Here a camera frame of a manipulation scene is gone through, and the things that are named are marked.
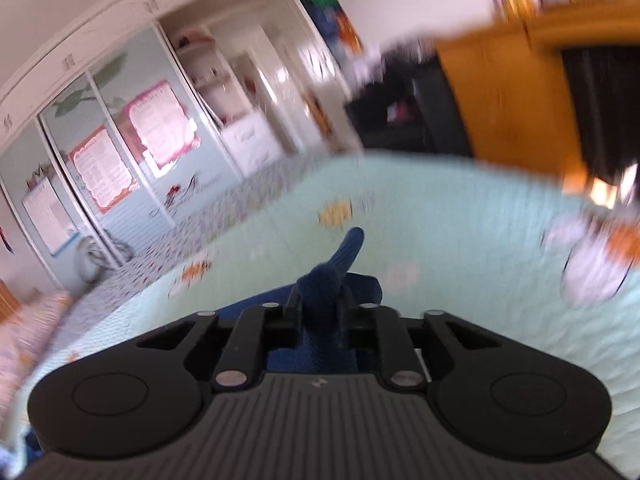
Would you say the coiled hose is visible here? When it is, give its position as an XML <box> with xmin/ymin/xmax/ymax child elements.
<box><xmin>74</xmin><ymin>236</ymin><xmax>134</xmax><ymax>286</ymax></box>

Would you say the shelf niche with bags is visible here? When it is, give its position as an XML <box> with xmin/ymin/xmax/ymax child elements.
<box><xmin>299</xmin><ymin>0</ymin><xmax>362</xmax><ymax>68</ymax></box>

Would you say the heart pattern bedsheet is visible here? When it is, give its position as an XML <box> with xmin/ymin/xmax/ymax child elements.
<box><xmin>64</xmin><ymin>154</ymin><xmax>352</xmax><ymax>321</ymax></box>

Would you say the floral pink pillow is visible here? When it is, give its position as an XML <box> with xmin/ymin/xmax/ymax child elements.
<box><xmin>1</xmin><ymin>292</ymin><xmax>73</xmax><ymax>419</ymax></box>

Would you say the sliding door wardrobe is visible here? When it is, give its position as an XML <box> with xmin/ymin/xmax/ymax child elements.
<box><xmin>0</xmin><ymin>0</ymin><xmax>241</xmax><ymax>291</ymax></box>

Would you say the white drawer shelf unit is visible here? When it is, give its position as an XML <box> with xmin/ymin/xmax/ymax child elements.
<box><xmin>160</xmin><ymin>15</ymin><xmax>297</xmax><ymax>177</ymax></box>

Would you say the blue knit sweater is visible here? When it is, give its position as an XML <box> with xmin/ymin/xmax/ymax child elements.
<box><xmin>217</xmin><ymin>226</ymin><xmax>383</xmax><ymax>374</ymax></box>

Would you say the mint quilted bee bedspread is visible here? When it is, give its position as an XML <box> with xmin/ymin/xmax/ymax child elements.
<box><xmin>9</xmin><ymin>154</ymin><xmax>639</xmax><ymax>478</ymax></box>

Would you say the wooden dresser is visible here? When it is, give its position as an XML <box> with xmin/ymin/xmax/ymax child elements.
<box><xmin>435</xmin><ymin>0</ymin><xmax>639</xmax><ymax>194</ymax></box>

